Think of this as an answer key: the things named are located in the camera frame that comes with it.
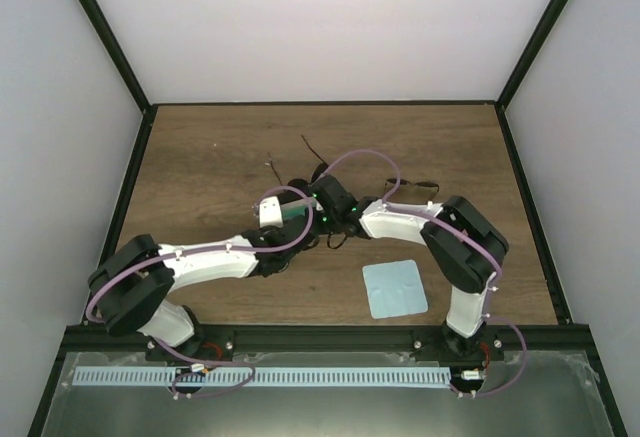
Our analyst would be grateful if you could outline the gold-trimmed black sunglasses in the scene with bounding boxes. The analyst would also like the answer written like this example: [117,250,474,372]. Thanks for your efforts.
[388,179,440,205]

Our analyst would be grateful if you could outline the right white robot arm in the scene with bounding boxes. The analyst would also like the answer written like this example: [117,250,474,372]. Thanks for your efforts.
[310,175,509,360]

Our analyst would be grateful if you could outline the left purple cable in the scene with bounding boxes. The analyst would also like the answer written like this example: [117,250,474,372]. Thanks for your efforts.
[84,185,317,401]

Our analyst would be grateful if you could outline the grey metal front plate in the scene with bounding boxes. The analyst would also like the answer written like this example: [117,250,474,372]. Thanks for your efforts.
[44,351,613,436]

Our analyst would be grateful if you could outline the black geometric glasses case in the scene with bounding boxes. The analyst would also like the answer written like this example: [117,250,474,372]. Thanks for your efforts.
[288,178,312,196]

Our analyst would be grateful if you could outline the black aluminium frame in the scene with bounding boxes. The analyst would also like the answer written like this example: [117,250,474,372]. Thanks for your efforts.
[29,0,627,436]

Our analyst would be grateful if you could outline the grey glasses case green lining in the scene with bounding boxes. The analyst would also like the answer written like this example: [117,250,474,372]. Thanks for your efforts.
[277,193,323,222]

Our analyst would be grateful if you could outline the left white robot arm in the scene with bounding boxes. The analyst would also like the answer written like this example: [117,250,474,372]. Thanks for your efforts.
[88,215,319,361]

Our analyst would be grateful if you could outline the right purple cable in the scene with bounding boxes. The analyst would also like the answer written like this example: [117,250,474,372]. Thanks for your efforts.
[319,149,529,398]

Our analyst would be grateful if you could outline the round black sunglasses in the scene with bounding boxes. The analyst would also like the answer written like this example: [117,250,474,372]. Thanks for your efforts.
[263,134,329,186]

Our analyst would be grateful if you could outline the lower light blue cloth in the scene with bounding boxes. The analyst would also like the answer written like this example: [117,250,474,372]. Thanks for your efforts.
[362,260,429,320]

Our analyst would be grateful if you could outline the white slotted cable duct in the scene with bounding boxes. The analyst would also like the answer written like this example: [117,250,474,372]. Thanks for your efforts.
[72,366,451,388]

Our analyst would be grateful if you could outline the purple cable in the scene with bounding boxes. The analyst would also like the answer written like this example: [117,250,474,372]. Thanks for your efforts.
[84,185,317,401]
[319,149,529,398]

